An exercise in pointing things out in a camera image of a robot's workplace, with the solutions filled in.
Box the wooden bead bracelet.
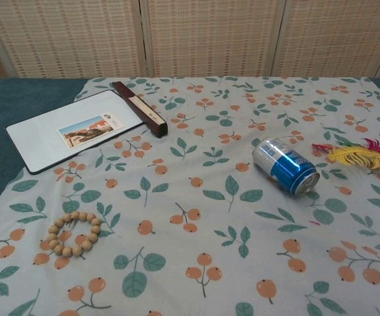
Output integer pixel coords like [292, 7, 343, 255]
[46, 211, 102, 259]

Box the floral leaf and berry tablecloth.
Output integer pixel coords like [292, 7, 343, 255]
[0, 76, 380, 316]

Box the maroon folded fan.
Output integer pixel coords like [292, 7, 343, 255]
[111, 81, 169, 138]

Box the blue and silver drink can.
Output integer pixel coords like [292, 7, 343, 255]
[253, 137, 320, 198]

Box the landscape photo postcard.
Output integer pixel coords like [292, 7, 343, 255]
[57, 113, 126, 149]

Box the woven bamboo folding screen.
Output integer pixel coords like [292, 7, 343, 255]
[0, 0, 380, 82]

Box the white board with black edge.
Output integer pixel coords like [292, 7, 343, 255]
[5, 89, 151, 174]

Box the colourful feather shuttlecock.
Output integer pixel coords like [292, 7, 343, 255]
[311, 138, 380, 172]

